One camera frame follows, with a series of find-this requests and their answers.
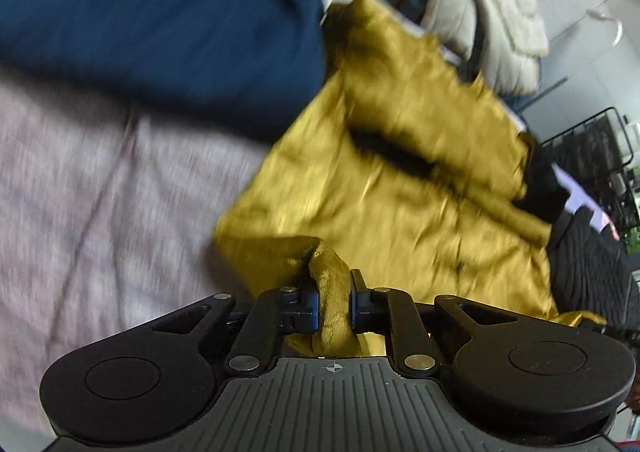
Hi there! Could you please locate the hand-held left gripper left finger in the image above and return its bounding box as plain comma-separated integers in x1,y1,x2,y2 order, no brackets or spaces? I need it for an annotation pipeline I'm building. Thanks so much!
152,284,321,376

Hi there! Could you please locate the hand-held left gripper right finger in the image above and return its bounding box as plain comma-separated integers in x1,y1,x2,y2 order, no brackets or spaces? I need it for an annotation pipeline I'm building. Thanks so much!
350,269,519,377

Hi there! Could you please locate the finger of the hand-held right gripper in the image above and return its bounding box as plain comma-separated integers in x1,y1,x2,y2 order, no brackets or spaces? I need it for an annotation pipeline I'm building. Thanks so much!
514,132,572,225

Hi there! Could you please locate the yellow patterned garment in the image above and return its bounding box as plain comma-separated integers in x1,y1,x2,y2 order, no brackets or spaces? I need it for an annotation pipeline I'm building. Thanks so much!
212,0,608,359

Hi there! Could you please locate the black knit cloth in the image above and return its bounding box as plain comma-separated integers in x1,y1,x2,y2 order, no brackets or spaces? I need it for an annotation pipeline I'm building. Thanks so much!
546,206,635,334

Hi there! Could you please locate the white quilted jacket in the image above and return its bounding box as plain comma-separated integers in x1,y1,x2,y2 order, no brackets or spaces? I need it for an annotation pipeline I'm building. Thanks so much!
399,0,551,96

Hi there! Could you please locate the navy blue garment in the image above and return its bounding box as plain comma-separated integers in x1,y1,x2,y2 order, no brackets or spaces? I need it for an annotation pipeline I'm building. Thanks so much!
0,0,332,135

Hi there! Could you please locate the black wire rack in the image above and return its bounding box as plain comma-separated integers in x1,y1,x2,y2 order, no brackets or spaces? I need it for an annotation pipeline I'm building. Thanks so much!
541,107,635,215

